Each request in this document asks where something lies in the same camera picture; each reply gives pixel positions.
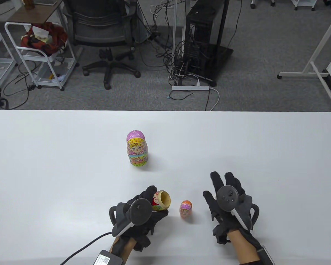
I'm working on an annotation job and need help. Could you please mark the white crumpled paper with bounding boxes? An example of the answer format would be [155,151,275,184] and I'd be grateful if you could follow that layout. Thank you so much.
[32,25,50,39]

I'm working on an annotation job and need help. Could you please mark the thin black floor cable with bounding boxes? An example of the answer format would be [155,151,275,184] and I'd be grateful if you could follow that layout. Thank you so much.
[168,91,194,100]

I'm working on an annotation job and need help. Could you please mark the black cable tangle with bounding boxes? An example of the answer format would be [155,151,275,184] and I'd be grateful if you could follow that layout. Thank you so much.
[138,0,193,86]

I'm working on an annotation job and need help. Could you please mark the white power strip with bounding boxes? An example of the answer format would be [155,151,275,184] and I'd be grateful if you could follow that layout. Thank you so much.
[172,86,210,91]

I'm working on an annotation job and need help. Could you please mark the red-blue scarf Russian doll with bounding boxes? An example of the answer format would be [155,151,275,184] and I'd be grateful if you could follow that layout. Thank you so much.
[151,190,172,212]

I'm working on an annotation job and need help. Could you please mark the black floor cable loop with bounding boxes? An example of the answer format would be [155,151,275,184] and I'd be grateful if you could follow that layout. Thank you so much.
[3,59,37,110]

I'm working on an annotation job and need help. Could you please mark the red patterned bag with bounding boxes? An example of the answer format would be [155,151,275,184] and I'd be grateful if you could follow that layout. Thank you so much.
[20,22,68,55]

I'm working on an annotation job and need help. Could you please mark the white pole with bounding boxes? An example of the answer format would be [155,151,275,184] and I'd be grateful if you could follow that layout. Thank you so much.
[169,0,180,81]

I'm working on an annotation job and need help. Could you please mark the white whiteboard stand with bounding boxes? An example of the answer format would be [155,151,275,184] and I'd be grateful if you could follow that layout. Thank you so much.
[277,4,331,115]

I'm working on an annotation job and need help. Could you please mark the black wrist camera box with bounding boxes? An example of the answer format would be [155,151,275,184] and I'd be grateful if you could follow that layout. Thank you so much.
[258,247,276,265]
[92,250,123,265]

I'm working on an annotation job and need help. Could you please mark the white cart casters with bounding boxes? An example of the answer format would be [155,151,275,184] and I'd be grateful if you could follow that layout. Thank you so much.
[290,0,318,11]

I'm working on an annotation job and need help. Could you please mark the person's right forearm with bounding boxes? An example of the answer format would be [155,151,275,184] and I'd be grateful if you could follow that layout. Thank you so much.
[227,228,265,265]

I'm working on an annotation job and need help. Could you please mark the black computer tower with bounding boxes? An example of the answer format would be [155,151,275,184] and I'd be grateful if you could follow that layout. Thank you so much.
[183,0,230,86]

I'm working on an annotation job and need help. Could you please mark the black grey tracking controller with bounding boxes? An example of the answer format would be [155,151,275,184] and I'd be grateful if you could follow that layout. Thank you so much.
[216,185,260,230]
[109,198,153,237]

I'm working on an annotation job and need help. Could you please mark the white wire rack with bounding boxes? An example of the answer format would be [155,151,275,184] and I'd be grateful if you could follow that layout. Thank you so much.
[0,12,18,90]

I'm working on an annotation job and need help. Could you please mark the black stand base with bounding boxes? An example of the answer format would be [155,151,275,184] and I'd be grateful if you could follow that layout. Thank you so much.
[210,46,234,86]

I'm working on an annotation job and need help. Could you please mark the person's left forearm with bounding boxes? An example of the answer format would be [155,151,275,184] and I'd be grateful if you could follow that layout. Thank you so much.
[109,236,138,258]

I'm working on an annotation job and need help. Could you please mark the white metal cart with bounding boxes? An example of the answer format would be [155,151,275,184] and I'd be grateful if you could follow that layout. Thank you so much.
[5,22,80,91]

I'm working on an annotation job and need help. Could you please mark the black office chair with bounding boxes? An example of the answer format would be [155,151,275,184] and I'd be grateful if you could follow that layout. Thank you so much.
[63,0,142,90]

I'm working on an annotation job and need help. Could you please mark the black chair caster base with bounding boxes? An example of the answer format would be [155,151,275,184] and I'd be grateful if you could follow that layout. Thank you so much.
[250,0,276,9]

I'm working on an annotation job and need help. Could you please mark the person's left hand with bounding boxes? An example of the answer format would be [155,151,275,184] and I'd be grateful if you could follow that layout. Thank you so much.
[124,185,169,251]

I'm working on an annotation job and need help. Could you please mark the wooden side table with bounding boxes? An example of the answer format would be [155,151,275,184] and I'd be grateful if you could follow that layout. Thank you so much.
[7,0,64,24]

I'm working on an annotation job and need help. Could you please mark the large purple-scarf Russian doll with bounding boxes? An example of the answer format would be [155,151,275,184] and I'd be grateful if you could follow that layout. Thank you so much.
[126,130,149,167]

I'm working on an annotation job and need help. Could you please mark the white cable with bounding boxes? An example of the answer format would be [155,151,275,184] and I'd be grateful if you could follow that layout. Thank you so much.
[205,87,220,112]

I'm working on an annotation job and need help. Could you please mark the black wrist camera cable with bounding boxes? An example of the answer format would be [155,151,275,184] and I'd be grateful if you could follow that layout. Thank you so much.
[59,232,113,265]

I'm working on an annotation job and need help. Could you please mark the person's right hand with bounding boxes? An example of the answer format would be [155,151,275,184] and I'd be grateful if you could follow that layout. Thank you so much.
[203,171,247,245]

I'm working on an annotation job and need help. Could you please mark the orange Russian doll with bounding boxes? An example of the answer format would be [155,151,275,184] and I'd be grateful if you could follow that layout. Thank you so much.
[179,200,193,219]

